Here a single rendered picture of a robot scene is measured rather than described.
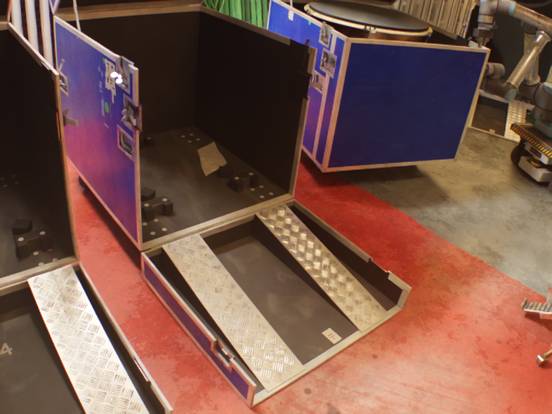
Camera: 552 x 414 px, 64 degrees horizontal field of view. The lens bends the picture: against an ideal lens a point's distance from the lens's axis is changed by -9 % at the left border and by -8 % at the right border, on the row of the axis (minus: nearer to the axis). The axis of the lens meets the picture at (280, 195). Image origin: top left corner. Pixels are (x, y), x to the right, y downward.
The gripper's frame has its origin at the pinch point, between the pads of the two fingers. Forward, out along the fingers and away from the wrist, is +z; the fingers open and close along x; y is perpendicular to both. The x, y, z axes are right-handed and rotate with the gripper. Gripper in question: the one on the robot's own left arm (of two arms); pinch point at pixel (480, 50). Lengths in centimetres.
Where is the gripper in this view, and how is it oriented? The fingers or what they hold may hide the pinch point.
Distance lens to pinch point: 324.4
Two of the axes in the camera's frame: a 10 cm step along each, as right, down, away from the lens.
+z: -0.6, 9.2, 3.8
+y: -3.7, -3.7, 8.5
